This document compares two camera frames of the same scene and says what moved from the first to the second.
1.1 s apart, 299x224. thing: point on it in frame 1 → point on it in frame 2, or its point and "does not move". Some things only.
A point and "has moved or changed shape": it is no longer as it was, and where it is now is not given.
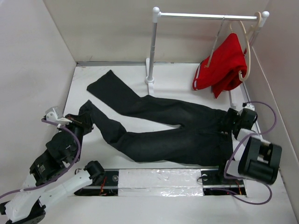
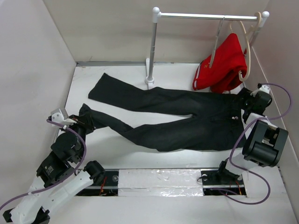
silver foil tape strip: [162, 182] does not move
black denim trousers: [204, 137] has moved or changed shape
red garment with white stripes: [225, 69] does not move
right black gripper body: [234, 115] → [246, 101]
